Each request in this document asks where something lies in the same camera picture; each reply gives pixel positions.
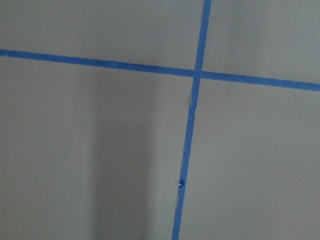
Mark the blue tape line lengthwise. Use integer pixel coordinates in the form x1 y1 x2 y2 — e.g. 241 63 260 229
171 0 212 240

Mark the blue tape line crosswise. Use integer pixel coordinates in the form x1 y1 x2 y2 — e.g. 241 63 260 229
0 49 320 92

